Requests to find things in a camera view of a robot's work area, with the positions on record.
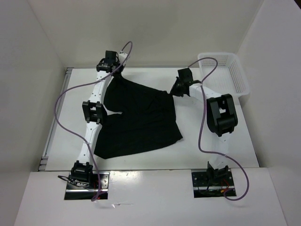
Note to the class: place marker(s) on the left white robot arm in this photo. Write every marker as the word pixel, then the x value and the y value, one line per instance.
pixel 94 112

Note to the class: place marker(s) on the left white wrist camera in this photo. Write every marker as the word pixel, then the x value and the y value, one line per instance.
pixel 123 57

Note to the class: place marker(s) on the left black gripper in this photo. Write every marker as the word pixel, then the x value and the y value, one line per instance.
pixel 121 68

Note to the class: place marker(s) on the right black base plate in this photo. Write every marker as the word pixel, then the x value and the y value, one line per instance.
pixel 203 187

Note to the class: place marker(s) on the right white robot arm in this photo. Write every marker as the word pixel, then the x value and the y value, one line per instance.
pixel 219 114

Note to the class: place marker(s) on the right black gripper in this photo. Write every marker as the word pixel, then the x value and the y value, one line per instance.
pixel 174 91

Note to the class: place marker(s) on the white perforated plastic basket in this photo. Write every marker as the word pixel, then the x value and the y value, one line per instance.
pixel 228 76

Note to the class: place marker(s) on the black shorts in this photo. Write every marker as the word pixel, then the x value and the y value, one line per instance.
pixel 143 120

